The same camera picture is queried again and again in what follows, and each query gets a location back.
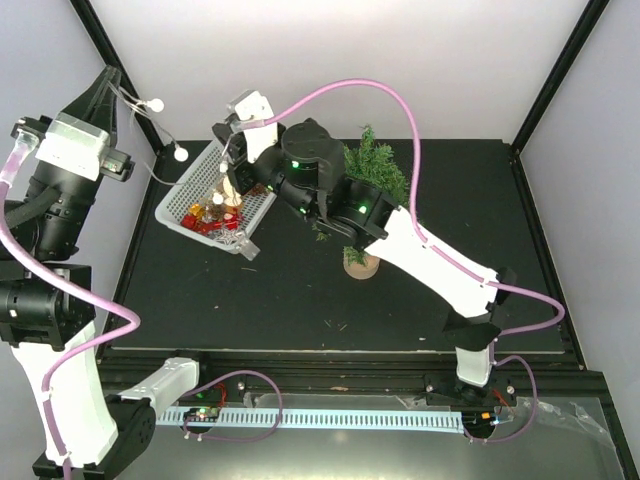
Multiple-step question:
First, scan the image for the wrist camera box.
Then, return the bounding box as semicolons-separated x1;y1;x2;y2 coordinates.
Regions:
35;112;109;181
227;90;278;163

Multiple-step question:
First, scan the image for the gold gift box ornament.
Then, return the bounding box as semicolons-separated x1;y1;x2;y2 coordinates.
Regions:
188;204;206;219

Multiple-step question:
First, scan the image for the small green christmas tree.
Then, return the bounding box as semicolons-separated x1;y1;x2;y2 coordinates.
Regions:
343;125;410;280

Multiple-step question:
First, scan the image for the white plastic basket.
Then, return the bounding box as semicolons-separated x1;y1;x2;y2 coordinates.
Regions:
155;139;276;260

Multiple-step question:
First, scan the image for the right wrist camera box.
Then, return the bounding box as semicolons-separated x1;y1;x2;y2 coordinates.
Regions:
227;90;278;163

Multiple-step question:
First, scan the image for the red gift box ornament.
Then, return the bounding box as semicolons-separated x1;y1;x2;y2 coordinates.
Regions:
180;213;211;235

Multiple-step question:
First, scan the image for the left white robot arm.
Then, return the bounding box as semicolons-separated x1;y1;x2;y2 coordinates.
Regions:
1;66;215;479

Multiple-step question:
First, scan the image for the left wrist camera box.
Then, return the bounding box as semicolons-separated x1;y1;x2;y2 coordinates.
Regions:
35;112;109;181

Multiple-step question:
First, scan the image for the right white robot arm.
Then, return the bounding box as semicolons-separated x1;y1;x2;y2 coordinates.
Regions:
212;119;517;403

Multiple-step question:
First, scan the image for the small circuit board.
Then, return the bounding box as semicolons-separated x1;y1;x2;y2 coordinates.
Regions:
183;407;220;422

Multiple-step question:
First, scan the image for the light blue cable duct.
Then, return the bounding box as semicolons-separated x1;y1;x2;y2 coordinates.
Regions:
157;406;464;434

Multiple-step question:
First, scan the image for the silver star ornament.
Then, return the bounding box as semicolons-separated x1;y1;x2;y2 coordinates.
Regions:
214;227;243;247

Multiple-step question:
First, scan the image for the white ball light string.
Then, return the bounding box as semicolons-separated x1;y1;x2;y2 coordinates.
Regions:
107;82;261;262

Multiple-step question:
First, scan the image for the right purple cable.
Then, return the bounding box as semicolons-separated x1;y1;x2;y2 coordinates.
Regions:
264;77;566;445

